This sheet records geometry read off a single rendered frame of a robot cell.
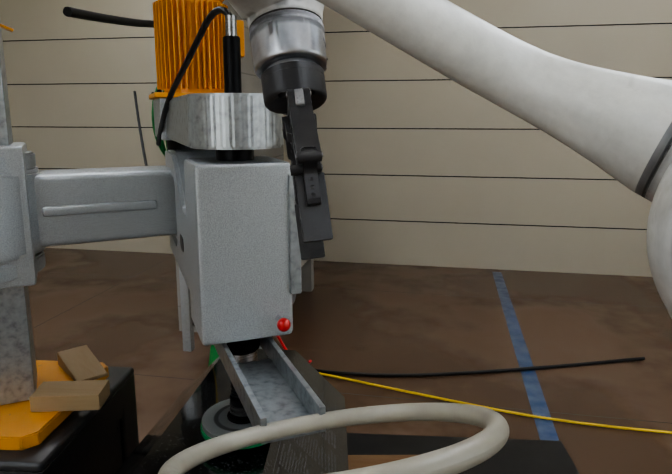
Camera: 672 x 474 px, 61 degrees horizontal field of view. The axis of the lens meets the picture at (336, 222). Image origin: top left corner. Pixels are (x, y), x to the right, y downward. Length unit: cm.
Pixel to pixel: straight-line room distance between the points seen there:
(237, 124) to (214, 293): 38
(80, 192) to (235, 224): 72
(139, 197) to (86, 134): 557
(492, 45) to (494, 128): 566
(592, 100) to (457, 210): 575
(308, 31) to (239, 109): 59
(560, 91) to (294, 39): 30
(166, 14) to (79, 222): 70
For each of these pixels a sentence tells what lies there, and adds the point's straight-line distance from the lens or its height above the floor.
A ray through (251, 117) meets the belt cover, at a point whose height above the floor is 164.
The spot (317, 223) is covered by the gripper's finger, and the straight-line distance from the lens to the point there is 58.
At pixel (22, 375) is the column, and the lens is 204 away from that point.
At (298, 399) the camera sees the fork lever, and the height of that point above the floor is 108.
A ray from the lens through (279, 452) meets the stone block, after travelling 158.
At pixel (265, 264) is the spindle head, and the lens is 134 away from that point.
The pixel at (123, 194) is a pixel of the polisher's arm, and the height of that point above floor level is 140.
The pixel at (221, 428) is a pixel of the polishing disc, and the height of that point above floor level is 88.
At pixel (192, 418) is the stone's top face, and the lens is 171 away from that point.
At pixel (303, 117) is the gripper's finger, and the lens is 60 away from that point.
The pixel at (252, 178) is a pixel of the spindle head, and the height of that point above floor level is 151.
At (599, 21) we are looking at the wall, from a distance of 641.
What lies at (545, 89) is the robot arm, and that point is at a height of 167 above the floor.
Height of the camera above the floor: 165
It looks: 11 degrees down
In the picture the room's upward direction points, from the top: straight up
